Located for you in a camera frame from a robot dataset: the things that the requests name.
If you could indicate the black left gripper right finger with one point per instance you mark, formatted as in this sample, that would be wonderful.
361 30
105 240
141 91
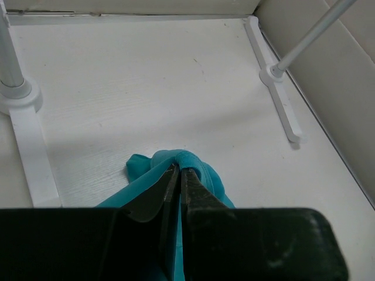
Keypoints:
206 235

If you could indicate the teal t shirt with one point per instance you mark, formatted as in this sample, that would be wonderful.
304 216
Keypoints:
142 173

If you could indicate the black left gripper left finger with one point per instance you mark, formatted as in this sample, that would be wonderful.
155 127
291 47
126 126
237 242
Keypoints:
151 222

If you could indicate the white clothes rack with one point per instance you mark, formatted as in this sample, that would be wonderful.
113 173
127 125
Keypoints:
115 87

